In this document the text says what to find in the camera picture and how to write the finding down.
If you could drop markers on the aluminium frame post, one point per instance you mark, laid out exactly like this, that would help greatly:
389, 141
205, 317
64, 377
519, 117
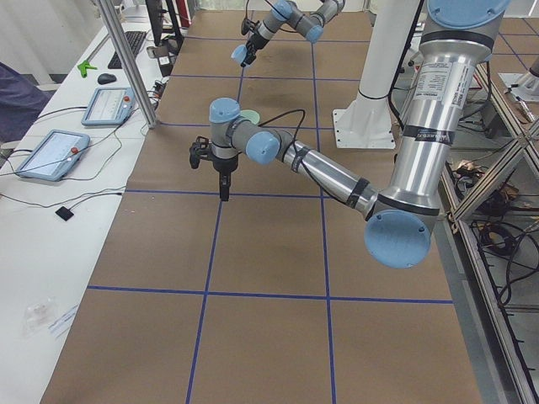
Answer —
128, 61

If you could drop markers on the light blue plastic cup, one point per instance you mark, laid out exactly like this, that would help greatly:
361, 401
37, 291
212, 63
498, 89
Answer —
240, 54

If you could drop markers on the far teach pendant tablet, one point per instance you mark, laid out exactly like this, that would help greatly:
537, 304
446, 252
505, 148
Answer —
109, 106

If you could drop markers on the teach pendant tablet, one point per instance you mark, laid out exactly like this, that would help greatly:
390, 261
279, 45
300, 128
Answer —
109, 106
54, 157

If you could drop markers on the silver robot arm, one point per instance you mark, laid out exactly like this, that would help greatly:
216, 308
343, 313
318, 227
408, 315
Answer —
309, 26
458, 35

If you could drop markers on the near teach pendant tablet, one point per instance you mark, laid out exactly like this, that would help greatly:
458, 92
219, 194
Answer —
54, 157

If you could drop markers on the black computer monitor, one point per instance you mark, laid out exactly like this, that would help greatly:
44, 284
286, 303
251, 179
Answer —
156, 10

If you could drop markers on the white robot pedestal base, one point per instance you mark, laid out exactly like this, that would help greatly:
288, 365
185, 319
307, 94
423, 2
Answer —
367, 122

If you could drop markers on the clear plastic bag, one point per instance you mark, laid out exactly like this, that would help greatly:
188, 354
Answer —
38, 315

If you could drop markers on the small black square pad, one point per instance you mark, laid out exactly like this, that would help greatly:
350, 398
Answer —
64, 213

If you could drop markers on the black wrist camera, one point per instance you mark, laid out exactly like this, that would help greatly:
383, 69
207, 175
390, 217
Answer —
200, 150
248, 26

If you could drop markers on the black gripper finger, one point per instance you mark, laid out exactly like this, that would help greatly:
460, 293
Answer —
250, 56
228, 182
223, 186
249, 46

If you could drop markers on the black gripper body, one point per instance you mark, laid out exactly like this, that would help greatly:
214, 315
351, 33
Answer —
253, 45
224, 165

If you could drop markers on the green plastic clamp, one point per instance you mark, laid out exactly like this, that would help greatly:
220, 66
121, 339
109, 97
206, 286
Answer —
84, 67

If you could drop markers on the black computer mouse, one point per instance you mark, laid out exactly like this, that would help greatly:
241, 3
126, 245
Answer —
106, 78

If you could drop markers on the light green bowl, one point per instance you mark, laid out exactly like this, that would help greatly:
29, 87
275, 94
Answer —
251, 115

